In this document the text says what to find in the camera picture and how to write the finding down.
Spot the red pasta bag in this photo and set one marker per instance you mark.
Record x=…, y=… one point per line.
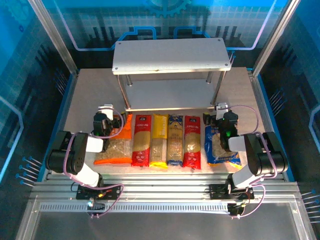
x=192, y=140
x=141, y=140

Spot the blue spaghetti bag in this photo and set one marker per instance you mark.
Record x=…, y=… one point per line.
x=175, y=140

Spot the yellow spaghetti bag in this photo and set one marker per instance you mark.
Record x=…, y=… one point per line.
x=158, y=140

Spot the white two-tier metal shelf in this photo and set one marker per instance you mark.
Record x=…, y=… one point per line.
x=170, y=55

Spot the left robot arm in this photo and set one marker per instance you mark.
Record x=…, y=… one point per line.
x=65, y=155

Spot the blue and white pasta bag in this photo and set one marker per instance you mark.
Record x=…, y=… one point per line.
x=212, y=146

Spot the orange macaroni pasta bag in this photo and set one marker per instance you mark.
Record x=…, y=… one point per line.
x=117, y=150

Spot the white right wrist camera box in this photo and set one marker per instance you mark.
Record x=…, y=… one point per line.
x=221, y=110

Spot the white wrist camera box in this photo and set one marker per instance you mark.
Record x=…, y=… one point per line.
x=221, y=110
x=106, y=110

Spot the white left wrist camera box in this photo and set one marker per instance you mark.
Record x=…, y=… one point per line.
x=106, y=110

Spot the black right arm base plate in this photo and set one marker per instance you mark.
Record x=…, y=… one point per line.
x=217, y=191

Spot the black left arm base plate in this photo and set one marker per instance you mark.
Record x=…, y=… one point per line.
x=112, y=192

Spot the aluminium front frame rails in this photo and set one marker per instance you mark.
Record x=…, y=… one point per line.
x=162, y=186

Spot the aluminium upright post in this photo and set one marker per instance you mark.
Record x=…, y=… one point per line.
x=275, y=37
x=53, y=37

